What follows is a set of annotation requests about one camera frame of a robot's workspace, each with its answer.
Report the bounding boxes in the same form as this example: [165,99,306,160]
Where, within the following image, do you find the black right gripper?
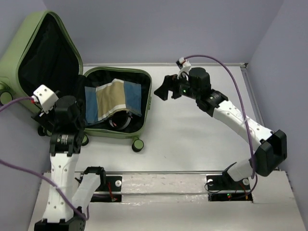
[154,71,200,101]

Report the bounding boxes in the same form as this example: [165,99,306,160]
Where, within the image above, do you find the blue tan cloth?
[85,79,142,125]

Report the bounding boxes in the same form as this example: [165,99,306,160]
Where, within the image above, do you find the black white headphones with cable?
[108,111,133,131]

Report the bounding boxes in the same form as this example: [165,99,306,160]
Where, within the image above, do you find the green hard-shell suitcase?
[0,11,152,152]

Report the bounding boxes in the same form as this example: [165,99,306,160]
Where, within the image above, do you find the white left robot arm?
[34,96,106,231]

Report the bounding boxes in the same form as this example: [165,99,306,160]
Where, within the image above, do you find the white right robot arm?
[154,67,287,189]

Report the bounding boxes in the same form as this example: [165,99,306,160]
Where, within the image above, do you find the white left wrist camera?
[31,85,59,114]

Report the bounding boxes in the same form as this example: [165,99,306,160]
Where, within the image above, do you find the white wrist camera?
[176,57,191,78]
[31,85,59,114]

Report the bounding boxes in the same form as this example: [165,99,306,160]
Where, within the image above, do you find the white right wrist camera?
[176,57,191,78]

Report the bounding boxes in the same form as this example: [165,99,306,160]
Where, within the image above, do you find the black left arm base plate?
[91,175,122,203]

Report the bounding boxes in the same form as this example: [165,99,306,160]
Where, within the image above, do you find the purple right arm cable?
[184,54,258,179]

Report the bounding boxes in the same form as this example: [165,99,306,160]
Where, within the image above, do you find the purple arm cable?
[0,96,90,221]
[184,54,258,179]

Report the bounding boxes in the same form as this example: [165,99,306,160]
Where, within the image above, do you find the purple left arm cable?
[0,96,90,221]

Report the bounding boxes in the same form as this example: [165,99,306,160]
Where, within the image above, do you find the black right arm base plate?
[204,175,253,202]

